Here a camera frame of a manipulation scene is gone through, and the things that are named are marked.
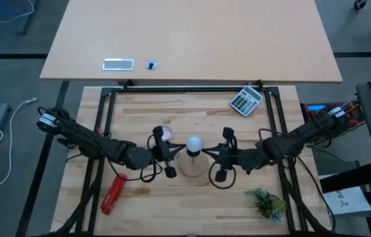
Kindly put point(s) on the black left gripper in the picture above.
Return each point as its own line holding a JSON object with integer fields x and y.
{"x": 164, "y": 153}

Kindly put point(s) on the red electronics box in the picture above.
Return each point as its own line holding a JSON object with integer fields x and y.
{"x": 315, "y": 107}

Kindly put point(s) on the white printed paper sheet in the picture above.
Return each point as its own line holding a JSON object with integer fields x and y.
{"x": 346, "y": 200}

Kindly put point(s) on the round wooden lamp base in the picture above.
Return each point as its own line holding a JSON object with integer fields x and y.
{"x": 193, "y": 164}

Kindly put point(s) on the white globe lightbulb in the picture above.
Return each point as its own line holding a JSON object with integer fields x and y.
{"x": 194, "y": 143}

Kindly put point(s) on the black caster wheel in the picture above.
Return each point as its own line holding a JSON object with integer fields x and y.
{"x": 359, "y": 4}

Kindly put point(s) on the black aluminium table frame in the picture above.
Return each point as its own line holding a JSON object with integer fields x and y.
{"x": 188, "y": 89}

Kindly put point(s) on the small potted green plant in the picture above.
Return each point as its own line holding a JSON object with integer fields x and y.
{"x": 267, "y": 204}

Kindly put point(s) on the grey desk calculator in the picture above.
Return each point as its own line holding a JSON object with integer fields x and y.
{"x": 246, "y": 100}

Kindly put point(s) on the red stapler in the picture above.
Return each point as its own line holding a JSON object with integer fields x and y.
{"x": 113, "y": 194}

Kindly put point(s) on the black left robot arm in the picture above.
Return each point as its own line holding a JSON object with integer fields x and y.
{"x": 83, "y": 138}

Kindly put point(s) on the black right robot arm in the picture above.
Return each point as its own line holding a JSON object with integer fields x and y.
{"x": 304, "y": 131}

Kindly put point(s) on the beige wooden desk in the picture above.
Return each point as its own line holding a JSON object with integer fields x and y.
{"x": 188, "y": 33}

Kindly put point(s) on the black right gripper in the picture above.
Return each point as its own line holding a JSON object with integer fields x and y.
{"x": 231, "y": 156}

